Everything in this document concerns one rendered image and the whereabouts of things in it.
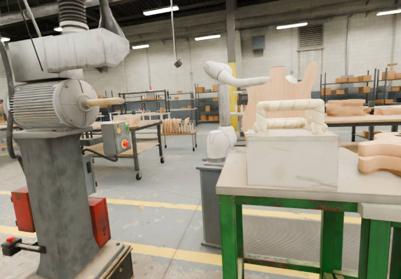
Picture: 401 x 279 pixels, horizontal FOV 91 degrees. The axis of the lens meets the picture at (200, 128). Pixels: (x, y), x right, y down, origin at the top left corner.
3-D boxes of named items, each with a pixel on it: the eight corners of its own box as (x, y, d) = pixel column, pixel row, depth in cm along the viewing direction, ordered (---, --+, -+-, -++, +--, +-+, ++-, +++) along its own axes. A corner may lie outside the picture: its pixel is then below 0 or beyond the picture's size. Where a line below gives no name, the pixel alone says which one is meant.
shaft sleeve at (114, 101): (86, 102, 99) (89, 98, 101) (89, 107, 101) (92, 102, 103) (117, 100, 94) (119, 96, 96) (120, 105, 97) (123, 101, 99)
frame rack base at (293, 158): (246, 186, 67) (245, 136, 65) (247, 170, 82) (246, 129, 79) (338, 191, 60) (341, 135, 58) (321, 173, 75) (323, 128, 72)
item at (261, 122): (256, 135, 65) (256, 107, 64) (256, 133, 68) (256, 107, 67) (267, 135, 64) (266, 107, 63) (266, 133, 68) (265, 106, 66)
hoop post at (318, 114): (313, 135, 61) (314, 104, 59) (310, 133, 64) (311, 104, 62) (325, 135, 60) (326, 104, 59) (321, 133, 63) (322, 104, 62)
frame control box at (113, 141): (80, 166, 126) (74, 126, 122) (104, 156, 146) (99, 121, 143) (113, 166, 120) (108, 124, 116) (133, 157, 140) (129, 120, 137)
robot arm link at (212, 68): (222, 66, 150) (229, 68, 161) (204, 55, 157) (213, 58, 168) (213, 81, 156) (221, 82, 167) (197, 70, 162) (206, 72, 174)
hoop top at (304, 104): (256, 112, 64) (256, 102, 64) (256, 111, 67) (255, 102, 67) (326, 109, 59) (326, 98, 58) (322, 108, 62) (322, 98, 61)
